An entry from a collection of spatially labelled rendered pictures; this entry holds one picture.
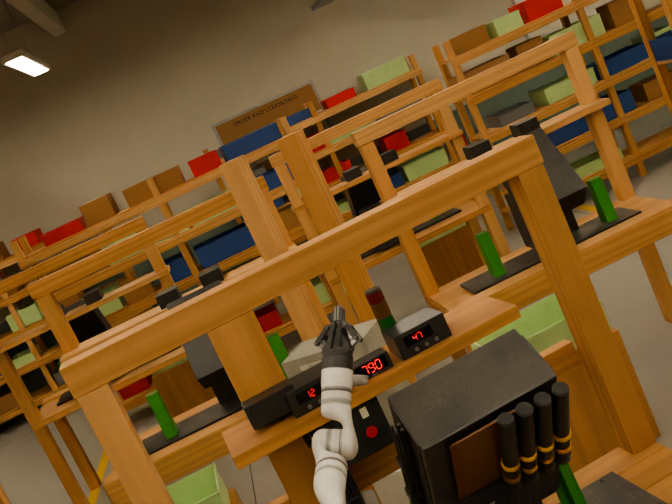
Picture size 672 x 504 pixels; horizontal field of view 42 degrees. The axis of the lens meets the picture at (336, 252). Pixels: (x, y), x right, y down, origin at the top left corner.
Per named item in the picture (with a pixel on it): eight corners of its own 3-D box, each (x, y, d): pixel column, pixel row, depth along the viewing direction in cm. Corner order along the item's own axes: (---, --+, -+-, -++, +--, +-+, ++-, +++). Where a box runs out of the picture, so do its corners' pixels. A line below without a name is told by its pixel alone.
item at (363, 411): (397, 441, 247) (376, 394, 244) (344, 471, 244) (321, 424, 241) (384, 429, 259) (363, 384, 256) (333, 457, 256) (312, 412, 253)
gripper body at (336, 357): (343, 368, 202) (344, 328, 205) (313, 372, 206) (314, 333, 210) (361, 375, 207) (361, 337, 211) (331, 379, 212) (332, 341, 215)
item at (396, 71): (479, 206, 1180) (413, 50, 1141) (276, 305, 1154) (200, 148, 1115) (467, 204, 1233) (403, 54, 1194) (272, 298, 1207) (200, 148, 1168)
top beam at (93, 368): (544, 161, 263) (533, 133, 261) (74, 399, 235) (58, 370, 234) (530, 162, 272) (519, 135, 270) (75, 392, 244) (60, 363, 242)
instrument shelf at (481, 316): (522, 317, 252) (516, 304, 251) (238, 471, 235) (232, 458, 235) (486, 305, 276) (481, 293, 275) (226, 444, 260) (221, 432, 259)
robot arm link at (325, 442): (312, 422, 203) (305, 461, 190) (350, 422, 202) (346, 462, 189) (314, 446, 206) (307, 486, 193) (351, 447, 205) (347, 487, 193)
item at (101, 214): (374, 308, 927) (284, 112, 887) (110, 438, 901) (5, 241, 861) (365, 299, 980) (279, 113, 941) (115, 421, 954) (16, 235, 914)
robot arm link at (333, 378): (338, 380, 215) (337, 405, 213) (312, 369, 206) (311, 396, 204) (370, 376, 210) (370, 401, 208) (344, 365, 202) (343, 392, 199)
